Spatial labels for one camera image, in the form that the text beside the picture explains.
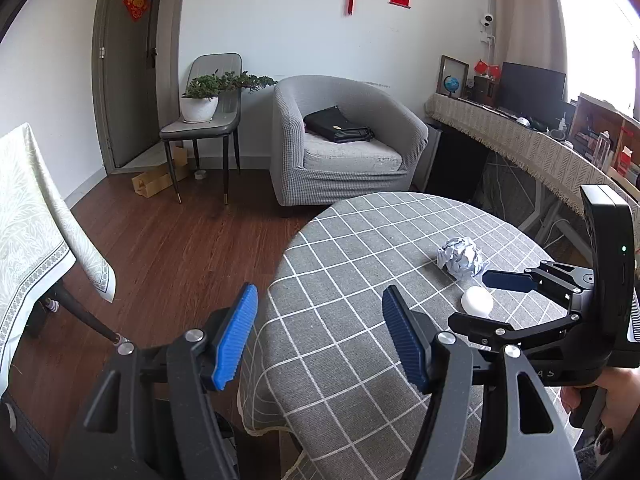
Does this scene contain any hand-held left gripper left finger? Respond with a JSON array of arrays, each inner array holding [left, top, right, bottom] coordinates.
[[54, 283, 259, 480]]

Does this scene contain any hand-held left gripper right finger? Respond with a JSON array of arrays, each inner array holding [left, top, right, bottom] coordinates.
[[381, 285, 583, 480]]

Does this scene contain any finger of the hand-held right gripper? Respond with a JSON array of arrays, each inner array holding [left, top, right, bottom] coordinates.
[[482, 260, 597, 302], [448, 309, 584, 354]]

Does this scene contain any white round plastic cap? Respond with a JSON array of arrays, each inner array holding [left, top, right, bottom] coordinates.
[[461, 286, 494, 317]]

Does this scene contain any white paper ball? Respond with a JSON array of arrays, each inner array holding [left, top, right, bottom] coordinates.
[[436, 237, 490, 278]]

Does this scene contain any person's right hand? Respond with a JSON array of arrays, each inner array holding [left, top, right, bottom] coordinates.
[[560, 360, 632, 433]]

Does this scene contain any grey checked tablecloth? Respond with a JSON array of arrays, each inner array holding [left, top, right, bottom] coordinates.
[[237, 191, 596, 480]]

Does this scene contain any black cabinet under desk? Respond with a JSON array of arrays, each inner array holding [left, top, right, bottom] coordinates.
[[425, 120, 489, 206]]

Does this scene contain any beige fringed desk cloth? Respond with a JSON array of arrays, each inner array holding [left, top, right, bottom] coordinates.
[[425, 94, 601, 217]]

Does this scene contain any black table leg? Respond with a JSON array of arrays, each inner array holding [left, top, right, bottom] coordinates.
[[50, 280, 132, 353]]

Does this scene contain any wooden shelf box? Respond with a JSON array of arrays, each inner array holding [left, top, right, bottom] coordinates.
[[570, 92, 640, 191]]

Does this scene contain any flat cardboard box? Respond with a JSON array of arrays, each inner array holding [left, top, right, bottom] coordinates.
[[131, 146, 191, 197]]

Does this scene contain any grey armchair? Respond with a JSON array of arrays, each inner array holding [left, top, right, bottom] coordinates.
[[270, 75, 430, 208]]

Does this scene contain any dark brown box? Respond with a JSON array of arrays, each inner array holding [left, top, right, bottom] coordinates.
[[472, 75, 501, 106]]

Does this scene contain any black computer monitor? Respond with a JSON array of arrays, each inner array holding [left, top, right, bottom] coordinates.
[[500, 62, 567, 118]]

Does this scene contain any grey dining chair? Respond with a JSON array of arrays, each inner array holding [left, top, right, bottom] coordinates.
[[160, 53, 244, 205]]

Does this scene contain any black bag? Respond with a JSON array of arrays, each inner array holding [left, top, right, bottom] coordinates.
[[303, 106, 375, 144]]

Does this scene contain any potted plant in white pot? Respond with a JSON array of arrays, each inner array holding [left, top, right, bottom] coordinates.
[[180, 71, 278, 123]]

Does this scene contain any white patterned tablecloth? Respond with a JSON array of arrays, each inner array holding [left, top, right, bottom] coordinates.
[[0, 122, 117, 396]]

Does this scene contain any grey door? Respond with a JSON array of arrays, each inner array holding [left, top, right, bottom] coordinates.
[[92, 0, 183, 171]]

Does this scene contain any red door decoration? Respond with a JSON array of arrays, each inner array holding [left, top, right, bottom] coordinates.
[[123, 0, 151, 22]]

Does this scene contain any white desk frame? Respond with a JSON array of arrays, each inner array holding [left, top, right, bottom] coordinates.
[[520, 180, 576, 247]]

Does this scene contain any wooden picture frame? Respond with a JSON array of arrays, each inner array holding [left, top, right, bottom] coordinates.
[[437, 55, 470, 98]]

